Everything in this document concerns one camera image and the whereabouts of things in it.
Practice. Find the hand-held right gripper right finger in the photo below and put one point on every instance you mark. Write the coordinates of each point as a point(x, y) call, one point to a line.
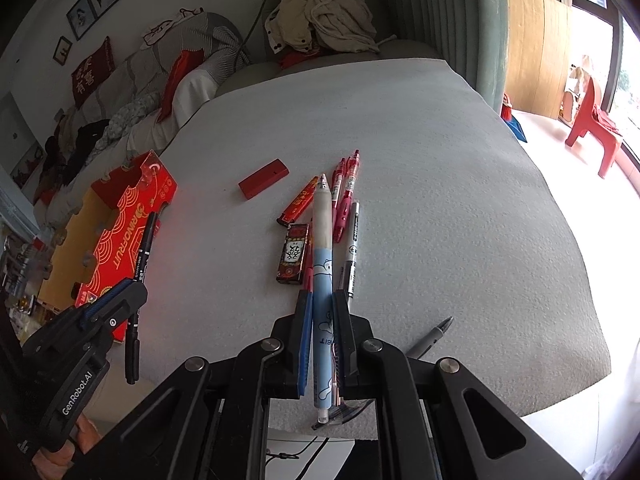
point(342, 345)

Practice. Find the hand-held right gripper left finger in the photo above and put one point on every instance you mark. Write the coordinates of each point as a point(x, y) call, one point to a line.
point(303, 345)

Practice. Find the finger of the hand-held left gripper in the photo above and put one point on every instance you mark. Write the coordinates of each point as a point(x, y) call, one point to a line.
point(117, 325)
point(112, 297)

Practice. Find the red cardboard box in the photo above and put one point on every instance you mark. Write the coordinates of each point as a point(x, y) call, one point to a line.
point(130, 220)

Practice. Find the red and black pack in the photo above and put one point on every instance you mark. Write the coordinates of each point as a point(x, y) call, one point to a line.
point(292, 260)

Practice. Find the blue and white pen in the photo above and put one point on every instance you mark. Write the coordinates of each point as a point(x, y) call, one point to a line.
point(322, 220)

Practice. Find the person's left hand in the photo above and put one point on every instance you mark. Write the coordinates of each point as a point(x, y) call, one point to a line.
point(62, 452)

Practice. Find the grey pen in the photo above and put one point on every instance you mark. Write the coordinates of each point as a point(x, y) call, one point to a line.
point(432, 337)

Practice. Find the black and white marker pen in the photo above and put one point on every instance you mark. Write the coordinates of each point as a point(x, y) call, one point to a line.
point(353, 245)

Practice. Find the black clothing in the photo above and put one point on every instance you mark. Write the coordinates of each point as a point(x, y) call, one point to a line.
point(85, 145)

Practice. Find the long red pen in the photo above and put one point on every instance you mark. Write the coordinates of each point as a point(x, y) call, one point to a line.
point(350, 180)

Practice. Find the short red pen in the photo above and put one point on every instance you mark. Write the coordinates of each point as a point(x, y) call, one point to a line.
point(339, 175)

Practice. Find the small red rectangular box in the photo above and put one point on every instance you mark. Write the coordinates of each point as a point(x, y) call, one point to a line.
point(263, 178)

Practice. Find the white foam table cover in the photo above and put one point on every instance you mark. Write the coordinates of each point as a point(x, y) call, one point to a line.
point(425, 185)

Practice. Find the white pillow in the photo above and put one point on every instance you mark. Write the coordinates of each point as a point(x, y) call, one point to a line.
point(192, 95)

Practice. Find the dark red printed cushion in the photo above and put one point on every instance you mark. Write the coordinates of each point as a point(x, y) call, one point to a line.
point(92, 77)

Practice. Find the red cloth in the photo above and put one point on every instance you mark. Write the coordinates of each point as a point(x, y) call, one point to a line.
point(180, 72)

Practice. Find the grey sofa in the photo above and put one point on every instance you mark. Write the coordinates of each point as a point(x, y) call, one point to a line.
point(410, 50)

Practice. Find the red plastic chair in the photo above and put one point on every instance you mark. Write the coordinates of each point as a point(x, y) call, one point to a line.
point(592, 125)

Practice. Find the pile of beige clothes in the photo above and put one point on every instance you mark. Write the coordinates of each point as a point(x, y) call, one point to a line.
point(320, 10)

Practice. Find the green curtain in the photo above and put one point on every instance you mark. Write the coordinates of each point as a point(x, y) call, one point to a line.
point(450, 10)

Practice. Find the wooden board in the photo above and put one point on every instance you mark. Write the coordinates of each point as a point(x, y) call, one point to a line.
point(535, 50)

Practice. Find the small black picture frame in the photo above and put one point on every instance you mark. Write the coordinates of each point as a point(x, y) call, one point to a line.
point(62, 50)

